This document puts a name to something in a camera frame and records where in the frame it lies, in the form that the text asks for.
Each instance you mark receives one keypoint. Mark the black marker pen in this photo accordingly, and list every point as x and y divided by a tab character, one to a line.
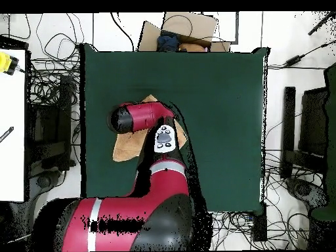
6	134

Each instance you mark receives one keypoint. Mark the black round stand foot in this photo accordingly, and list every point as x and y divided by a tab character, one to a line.
303	190
43	181

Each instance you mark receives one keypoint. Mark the white board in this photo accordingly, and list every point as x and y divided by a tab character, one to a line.
11	105

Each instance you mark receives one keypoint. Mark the black rod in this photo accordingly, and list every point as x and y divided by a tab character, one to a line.
319	26

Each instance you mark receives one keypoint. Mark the orange terry towel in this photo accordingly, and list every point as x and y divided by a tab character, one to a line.
128	147

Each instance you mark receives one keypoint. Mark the yellow and black tool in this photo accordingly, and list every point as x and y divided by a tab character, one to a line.
5	63

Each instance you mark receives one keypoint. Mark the brown cardboard box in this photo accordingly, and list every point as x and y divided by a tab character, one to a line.
194	25

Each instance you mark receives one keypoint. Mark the dark green table cloth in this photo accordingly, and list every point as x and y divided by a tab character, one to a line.
223	105

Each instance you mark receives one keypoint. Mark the blue cloth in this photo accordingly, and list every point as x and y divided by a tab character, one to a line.
168	43

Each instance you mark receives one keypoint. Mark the white panel with dark edge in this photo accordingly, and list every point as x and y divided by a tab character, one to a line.
228	26

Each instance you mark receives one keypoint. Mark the green covered side table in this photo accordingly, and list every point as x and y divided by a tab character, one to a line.
331	118

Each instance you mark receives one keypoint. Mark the black box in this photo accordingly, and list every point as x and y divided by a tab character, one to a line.
13	43
259	227

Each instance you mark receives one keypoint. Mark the orange cloth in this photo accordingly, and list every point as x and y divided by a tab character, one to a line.
191	47

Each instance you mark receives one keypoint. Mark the black furniture frame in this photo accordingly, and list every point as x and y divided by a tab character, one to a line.
65	118
288	118

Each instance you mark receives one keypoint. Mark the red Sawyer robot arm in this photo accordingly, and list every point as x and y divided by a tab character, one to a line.
157	189

